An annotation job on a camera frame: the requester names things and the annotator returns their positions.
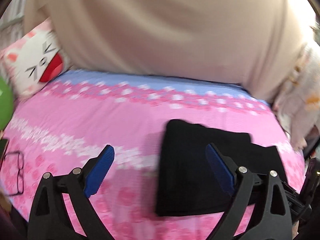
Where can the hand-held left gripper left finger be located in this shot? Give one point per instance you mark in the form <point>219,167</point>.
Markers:
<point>98,171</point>

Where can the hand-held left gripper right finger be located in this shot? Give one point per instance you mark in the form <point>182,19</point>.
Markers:
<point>221,170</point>

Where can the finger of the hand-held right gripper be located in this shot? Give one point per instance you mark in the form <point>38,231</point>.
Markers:
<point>295,202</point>

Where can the black pants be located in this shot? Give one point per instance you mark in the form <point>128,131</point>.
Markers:
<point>190,170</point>

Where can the pink rose bedsheet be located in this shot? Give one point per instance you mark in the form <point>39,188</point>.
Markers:
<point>100,120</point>

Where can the black-rimmed glasses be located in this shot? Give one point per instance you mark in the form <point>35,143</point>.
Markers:
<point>18,175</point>

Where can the dark smartphone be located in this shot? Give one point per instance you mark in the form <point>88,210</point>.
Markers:
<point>3,150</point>

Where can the green plush pillow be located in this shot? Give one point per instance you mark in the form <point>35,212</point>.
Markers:
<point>5,105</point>

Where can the white cat face pillow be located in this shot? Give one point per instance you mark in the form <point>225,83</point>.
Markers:
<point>32,62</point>

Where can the beige draped cloth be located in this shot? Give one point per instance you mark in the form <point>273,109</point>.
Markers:
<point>162,25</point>

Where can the white sheer curtain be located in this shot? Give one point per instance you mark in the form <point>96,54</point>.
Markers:
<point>13,7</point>

